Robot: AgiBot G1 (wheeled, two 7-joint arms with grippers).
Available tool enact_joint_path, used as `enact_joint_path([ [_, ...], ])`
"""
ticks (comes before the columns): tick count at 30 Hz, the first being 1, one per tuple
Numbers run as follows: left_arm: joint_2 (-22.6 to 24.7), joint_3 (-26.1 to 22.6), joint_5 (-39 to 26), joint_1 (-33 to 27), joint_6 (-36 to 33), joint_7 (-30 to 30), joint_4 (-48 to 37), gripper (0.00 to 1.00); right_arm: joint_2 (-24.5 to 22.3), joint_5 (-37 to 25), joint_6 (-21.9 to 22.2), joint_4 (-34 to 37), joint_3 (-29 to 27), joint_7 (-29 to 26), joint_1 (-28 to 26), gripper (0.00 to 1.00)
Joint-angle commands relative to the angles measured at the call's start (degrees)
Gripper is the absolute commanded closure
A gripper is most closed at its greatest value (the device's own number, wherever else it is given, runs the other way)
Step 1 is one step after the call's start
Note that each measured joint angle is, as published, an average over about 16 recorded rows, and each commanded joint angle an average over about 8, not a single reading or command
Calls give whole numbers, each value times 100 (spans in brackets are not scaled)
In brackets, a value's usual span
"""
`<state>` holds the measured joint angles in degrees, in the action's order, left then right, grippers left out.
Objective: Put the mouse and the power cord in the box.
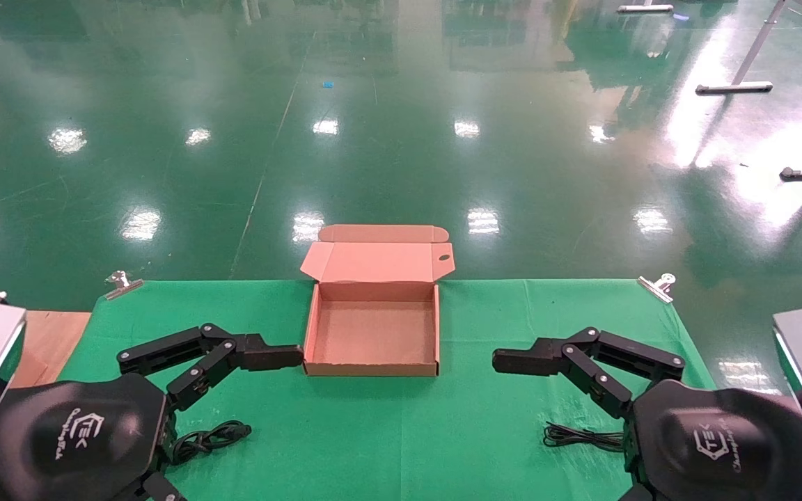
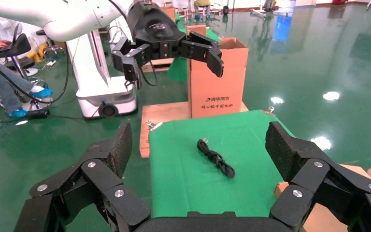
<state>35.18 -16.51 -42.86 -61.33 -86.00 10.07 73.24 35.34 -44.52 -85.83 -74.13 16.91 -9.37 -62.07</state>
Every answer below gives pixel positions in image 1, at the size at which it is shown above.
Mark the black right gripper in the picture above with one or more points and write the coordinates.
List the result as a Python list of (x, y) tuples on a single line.
[(721, 445)]

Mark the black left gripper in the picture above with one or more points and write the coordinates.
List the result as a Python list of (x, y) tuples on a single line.
[(74, 438)]

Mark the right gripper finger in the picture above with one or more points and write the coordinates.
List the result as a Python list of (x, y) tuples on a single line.
[(526, 360)]

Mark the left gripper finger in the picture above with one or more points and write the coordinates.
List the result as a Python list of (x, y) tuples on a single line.
[(269, 355)]

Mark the brown cardboard box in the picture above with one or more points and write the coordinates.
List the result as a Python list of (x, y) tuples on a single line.
[(373, 334)]

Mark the green table cloth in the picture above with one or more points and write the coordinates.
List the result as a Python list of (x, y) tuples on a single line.
[(443, 431)]

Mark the brown wooden table board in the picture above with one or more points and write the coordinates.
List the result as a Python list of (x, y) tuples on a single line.
[(53, 341)]

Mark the white table frame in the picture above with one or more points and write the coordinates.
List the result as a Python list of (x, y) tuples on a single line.
[(735, 88)]

